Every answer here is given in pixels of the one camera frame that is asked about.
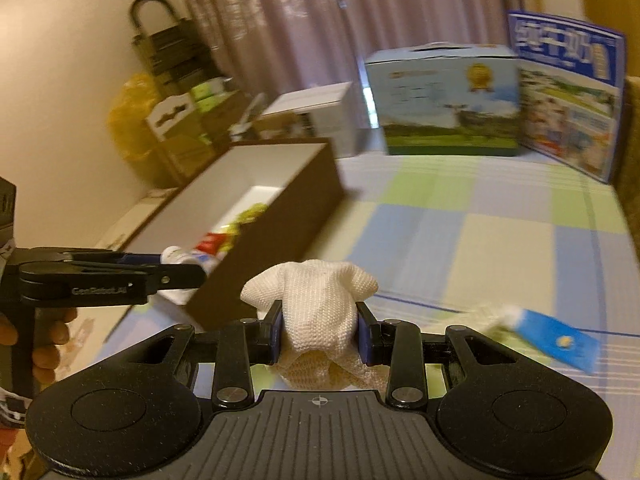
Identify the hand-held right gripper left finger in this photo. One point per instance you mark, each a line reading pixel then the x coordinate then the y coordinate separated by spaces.
pixel 274 335

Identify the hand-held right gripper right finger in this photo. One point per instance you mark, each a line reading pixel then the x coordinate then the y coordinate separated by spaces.
pixel 365 337

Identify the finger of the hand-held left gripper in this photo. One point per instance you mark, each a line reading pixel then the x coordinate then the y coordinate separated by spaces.
pixel 180 277
pixel 125 259

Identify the red packet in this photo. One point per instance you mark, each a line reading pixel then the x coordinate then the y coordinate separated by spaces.
pixel 212 244

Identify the cream knitted glove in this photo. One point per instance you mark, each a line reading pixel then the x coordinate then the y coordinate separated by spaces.
pixel 315 300

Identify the yellow snack packet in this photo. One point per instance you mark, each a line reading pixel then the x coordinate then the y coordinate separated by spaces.
pixel 247 216

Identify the brown cardboard box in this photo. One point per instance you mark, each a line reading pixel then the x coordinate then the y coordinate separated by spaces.
pixel 280 225

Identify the person's left hand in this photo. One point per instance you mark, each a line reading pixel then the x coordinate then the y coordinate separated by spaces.
pixel 50 335

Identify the yellow plastic bag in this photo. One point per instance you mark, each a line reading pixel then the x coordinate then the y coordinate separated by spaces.
pixel 130 125

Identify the brown cardboard organizer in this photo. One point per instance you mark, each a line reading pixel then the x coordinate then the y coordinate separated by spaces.
pixel 180 135

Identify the checked bedsheet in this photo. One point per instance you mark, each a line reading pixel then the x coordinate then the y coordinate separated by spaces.
pixel 450 230

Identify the white toothbrush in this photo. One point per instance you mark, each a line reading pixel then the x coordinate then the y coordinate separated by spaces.
pixel 250 115

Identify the green tissue packs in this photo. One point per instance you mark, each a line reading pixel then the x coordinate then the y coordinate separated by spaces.
pixel 210 92

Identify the blue toothpaste tube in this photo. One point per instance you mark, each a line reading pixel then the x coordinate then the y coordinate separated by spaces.
pixel 560 342

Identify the white cardboard box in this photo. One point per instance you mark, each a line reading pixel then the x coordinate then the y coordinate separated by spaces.
pixel 325 115

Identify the black folding cart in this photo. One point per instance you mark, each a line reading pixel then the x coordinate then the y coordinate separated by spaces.
pixel 170 45

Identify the blue printed milk box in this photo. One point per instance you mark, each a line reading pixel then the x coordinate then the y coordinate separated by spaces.
pixel 570 105

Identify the pink curtain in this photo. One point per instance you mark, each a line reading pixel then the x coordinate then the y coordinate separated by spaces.
pixel 350 15

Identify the brown quilted cushion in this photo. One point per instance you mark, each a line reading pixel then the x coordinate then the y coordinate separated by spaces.
pixel 631 170

